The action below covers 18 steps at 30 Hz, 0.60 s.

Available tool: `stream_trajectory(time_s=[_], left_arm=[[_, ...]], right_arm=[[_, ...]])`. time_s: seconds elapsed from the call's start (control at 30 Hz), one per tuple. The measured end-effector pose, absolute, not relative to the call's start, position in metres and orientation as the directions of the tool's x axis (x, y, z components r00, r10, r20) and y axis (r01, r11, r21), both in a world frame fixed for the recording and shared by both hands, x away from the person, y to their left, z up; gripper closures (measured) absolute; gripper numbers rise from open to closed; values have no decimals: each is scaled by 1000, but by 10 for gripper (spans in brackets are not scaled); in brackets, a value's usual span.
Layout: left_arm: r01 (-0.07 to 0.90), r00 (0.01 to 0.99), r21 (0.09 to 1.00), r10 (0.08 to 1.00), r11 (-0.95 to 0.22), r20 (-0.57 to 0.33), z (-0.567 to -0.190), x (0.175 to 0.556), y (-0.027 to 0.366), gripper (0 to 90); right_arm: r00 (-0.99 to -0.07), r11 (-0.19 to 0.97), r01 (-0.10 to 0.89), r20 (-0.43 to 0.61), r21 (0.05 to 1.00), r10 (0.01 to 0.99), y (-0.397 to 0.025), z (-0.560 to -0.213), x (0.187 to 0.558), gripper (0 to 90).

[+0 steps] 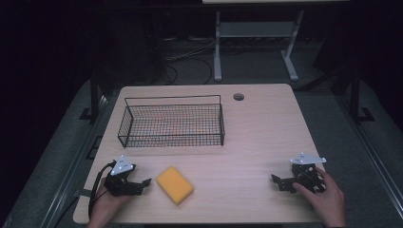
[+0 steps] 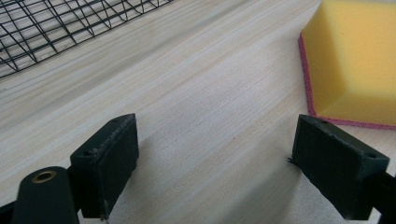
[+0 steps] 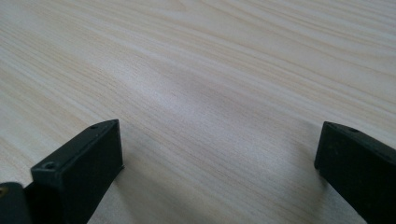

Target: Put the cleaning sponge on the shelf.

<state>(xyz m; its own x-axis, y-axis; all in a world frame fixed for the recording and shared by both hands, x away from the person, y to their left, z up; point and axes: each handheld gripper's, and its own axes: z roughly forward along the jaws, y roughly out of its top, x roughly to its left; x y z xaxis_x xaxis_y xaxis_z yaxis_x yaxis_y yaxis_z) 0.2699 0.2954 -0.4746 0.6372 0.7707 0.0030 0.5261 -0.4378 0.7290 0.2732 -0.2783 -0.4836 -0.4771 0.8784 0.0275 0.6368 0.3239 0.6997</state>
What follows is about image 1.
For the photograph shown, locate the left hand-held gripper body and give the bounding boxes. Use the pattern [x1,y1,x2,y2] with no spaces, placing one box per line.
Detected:
[104,154,144,197]

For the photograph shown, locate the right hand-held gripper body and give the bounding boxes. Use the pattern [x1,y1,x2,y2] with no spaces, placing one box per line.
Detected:
[289,152,327,195]

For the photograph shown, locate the person's right hand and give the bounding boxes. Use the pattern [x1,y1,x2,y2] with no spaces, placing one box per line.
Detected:
[292,165,347,228]

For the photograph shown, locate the person's left hand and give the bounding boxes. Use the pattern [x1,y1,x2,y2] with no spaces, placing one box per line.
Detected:
[87,177,134,228]

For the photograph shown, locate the yellow sponge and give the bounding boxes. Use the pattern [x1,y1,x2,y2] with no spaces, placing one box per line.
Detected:
[155,165,195,206]

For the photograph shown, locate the white metal stand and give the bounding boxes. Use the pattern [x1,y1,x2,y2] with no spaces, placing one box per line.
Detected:
[213,9,306,83]

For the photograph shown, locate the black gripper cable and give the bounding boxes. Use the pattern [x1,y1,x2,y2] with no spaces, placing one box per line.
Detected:
[87,161,118,220]

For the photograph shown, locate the black wire basket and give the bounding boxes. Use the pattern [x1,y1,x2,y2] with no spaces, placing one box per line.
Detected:
[117,94,226,149]

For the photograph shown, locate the black stand post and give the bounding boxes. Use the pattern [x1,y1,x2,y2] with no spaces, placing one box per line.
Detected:
[348,63,375,125]
[79,67,101,124]

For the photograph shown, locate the black floor cables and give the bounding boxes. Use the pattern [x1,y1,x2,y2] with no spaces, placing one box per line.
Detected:
[163,37,217,86]

